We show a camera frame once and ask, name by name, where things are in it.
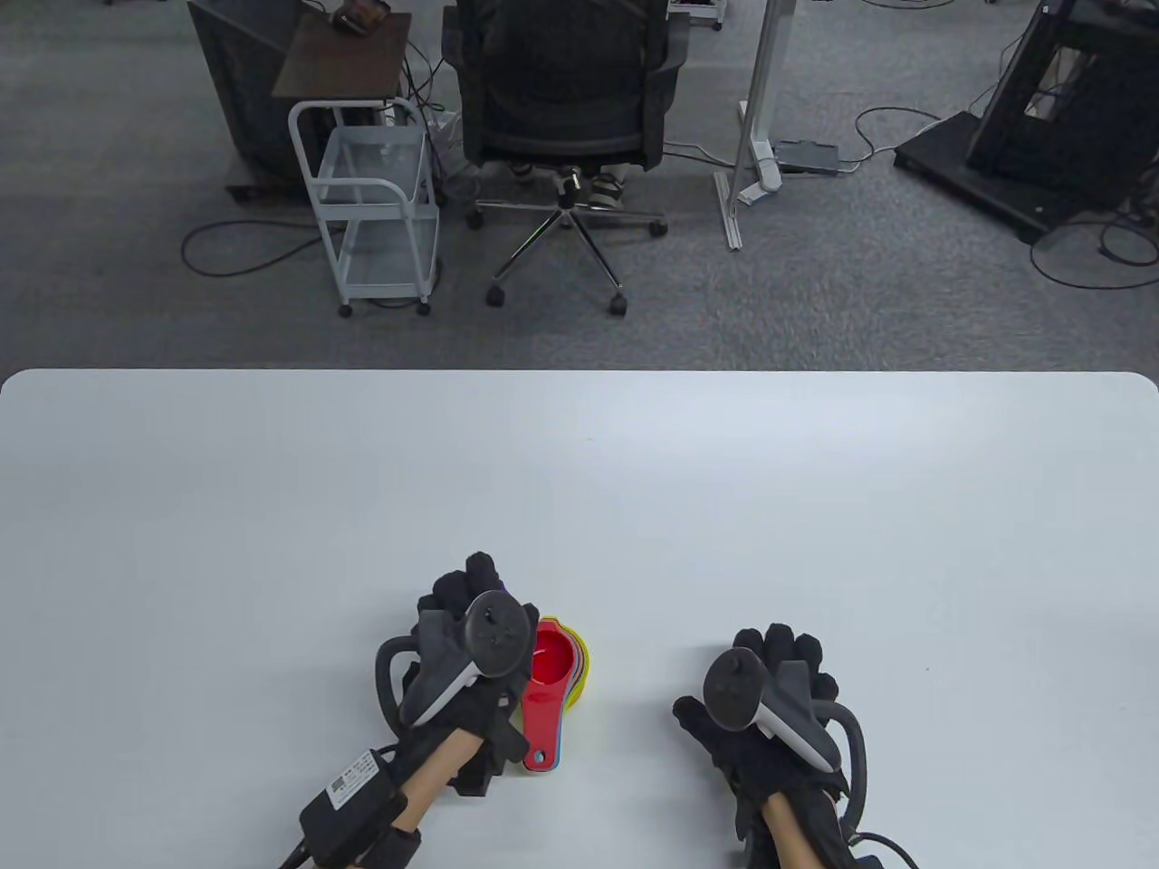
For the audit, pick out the grey right hand controller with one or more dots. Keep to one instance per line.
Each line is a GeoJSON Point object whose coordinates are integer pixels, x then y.
{"type": "Point", "coordinates": [732, 688]}

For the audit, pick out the person's left hand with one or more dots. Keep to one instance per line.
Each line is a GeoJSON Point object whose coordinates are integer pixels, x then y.
{"type": "Point", "coordinates": [480, 575]}

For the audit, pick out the brown side table top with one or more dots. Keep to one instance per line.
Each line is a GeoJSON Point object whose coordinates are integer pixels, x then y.
{"type": "Point", "coordinates": [344, 56]}

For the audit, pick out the person's left forearm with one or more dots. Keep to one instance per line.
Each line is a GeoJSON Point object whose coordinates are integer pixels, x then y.
{"type": "Point", "coordinates": [435, 778]}

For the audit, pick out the person's right forearm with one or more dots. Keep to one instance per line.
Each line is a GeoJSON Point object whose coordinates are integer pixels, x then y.
{"type": "Point", "coordinates": [788, 837]}

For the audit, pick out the black equipment stand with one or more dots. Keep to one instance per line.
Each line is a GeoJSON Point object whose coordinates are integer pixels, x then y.
{"type": "Point", "coordinates": [1041, 136]}

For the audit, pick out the white wheeled base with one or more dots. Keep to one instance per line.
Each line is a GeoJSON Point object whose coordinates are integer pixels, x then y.
{"type": "Point", "coordinates": [697, 9]}

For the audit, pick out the black mesh office chair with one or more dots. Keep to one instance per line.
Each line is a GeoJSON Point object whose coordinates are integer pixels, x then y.
{"type": "Point", "coordinates": [561, 81]}

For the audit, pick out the red plastic measuring cup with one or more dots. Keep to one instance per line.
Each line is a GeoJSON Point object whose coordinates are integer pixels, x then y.
{"type": "Point", "coordinates": [543, 715]}

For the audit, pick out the yellow plastic measuring cup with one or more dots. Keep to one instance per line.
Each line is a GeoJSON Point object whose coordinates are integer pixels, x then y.
{"type": "Point", "coordinates": [587, 668]}

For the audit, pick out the black left wrist sensor box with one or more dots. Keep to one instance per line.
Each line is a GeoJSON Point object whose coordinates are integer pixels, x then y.
{"type": "Point", "coordinates": [349, 801]}

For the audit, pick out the black power adapter box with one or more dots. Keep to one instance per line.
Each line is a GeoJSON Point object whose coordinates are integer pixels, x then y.
{"type": "Point", "coordinates": [809, 156]}

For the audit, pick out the white metal desk leg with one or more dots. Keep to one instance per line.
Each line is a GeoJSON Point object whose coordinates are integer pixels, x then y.
{"type": "Point", "coordinates": [756, 90]}

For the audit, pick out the white rolling cart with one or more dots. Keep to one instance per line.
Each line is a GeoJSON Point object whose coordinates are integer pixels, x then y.
{"type": "Point", "coordinates": [376, 156]}

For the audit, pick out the grey left hand controller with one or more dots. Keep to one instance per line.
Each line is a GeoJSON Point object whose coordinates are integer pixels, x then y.
{"type": "Point", "coordinates": [498, 634]}

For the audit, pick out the grey hand controller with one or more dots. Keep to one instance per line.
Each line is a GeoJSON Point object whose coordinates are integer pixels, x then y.
{"type": "Point", "coordinates": [498, 634]}
{"type": "Point", "coordinates": [732, 688]}

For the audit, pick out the dark object on side table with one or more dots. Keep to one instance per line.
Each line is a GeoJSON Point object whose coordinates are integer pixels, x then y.
{"type": "Point", "coordinates": [360, 14]}

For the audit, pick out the person's right hand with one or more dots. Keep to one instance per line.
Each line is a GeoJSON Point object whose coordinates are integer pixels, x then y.
{"type": "Point", "coordinates": [779, 647]}

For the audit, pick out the black cabinet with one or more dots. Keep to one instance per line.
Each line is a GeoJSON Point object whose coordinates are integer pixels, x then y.
{"type": "Point", "coordinates": [244, 90]}

